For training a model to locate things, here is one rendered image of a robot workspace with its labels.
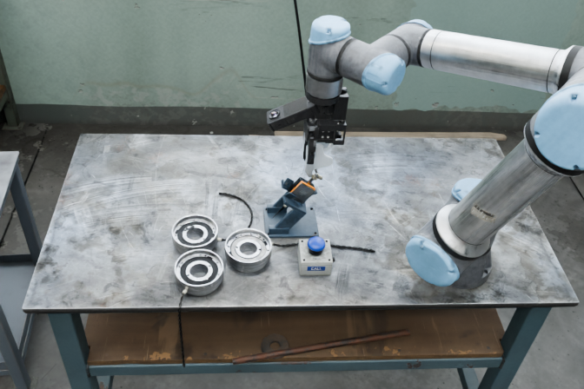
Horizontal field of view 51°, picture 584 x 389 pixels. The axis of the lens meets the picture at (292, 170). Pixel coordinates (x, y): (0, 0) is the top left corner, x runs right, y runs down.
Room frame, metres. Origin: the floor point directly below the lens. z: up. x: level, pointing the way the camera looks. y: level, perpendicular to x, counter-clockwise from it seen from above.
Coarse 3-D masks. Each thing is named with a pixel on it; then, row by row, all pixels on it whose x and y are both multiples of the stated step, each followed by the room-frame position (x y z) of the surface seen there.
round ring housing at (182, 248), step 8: (184, 216) 1.01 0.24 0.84; (192, 216) 1.01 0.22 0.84; (200, 216) 1.01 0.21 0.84; (176, 224) 0.98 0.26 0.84; (208, 224) 1.00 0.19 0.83; (184, 232) 0.97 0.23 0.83; (192, 232) 0.98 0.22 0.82; (200, 232) 0.98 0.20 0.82; (216, 232) 0.96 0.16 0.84; (176, 240) 0.94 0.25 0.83; (192, 240) 0.95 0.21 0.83; (200, 240) 0.95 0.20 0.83; (216, 240) 0.96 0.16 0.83; (176, 248) 0.93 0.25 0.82; (184, 248) 0.92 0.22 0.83; (192, 248) 0.91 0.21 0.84; (200, 248) 0.92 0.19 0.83; (208, 248) 0.93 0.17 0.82
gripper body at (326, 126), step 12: (312, 96) 1.04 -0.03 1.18; (336, 96) 1.04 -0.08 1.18; (324, 108) 1.05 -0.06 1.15; (336, 108) 1.05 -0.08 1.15; (312, 120) 1.04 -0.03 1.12; (324, 120) 1.05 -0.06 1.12; (336, 120) 1.05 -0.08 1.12; (324, 132) 1.04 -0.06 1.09; (336, 132) 1.05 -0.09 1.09; (336, 144) 1.03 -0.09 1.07
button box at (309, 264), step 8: (304, 240) 0.96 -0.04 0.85; (328, 240) 0.96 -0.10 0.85; (304, 248) 0.93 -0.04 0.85; (328, 248) 0.94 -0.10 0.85; (304, 256) 0.91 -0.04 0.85; (312, 256) 0.91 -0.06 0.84; (320, 256) 0.91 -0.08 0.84; (328, 256) 0.91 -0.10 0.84; (304, 264) 0.89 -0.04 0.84; (312, 264) 0.89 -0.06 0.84; (320, 264) 0.90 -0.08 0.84; (328, 264) 0.90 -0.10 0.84; (304, 272) 0.89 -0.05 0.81; (312, 272) 0.89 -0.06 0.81; (320, 272) 0.90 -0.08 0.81; (328, 272) 0.90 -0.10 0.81
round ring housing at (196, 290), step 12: (192, 252) 0.90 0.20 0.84; (204, 252) 0.91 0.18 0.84; (180, 264) 0.87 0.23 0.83; (192, 264) 0.87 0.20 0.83; (204, 264) 0.88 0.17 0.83; (216, 264) 0.88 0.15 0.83; (180, 276) 0.84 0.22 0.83; (192, 276) 0.84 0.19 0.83; (204, 276) 0.84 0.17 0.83; (216, 276) 0.85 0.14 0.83; (192, 288) 0.81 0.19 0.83; (204, 288) 0.81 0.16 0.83
